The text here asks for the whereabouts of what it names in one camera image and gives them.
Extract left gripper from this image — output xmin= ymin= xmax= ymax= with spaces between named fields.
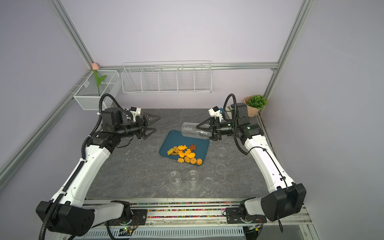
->
xmin=116 ymin=112 xmax=161 ymax=140

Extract clear cookie jar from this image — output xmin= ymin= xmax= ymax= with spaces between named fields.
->
xmin=187 ymin=170 xmax=199 ymax=190
xmin=181 ymin=122 xmax=207 ymax=139
xmin=169 ymin=171 xmax=183 ymax=188

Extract batch orange cookies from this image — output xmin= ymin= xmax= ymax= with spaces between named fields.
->
xmin=184 ymin=153 xmax=203 ymax=166
xmin=167 ymin=145 xmax=187 ymax=156

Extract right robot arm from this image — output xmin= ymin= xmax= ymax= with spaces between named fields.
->
xmin=196 ymin=94 xmax=307 ymax=223

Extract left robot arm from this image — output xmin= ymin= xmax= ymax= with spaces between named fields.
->
xmin=36 ymin=94 xmax=161 ymax=240

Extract teal plastic tray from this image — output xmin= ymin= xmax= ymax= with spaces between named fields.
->
xmin=159 ymin=130 xmax=210 ymax=166

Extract potted green plant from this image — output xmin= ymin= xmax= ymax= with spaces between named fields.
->
xmin=244 ymin=95 xmax=267 ymax=118

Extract artificial pink tulip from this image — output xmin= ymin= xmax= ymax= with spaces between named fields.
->
xmin=92 ymin=63 xmax=107 ymax=96

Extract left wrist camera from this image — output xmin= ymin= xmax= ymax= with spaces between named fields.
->
xmin=130 ymin=107 xmax=142 ymax=123

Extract white wire wall shelf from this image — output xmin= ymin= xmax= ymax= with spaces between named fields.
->
xmin=121 ymin=61 xmax=213 ymax=94

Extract white mesh wall basket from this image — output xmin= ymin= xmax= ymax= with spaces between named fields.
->
xmin=74 ymin=70 xmax=122 ymax=111

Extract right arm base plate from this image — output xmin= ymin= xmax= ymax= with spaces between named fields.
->
xmin=223 ymin=207 xmax=267 ymax=224

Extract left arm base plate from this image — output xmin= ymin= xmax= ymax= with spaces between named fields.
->
xmin=108 ymin=209 xmax=148 ymax=226

